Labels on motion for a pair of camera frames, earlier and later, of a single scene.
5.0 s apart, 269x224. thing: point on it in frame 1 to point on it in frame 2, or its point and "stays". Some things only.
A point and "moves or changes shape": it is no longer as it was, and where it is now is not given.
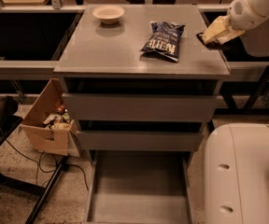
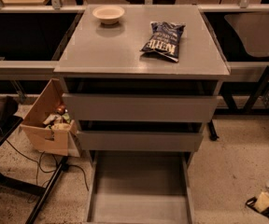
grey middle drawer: [105, 140] stays
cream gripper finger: [217, 27] to [263, 202]
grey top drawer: [139, 107] stays
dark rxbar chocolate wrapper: [230, 47] moves or changes shape
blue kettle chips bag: [164, 39] stays
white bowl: [108, 14] stays
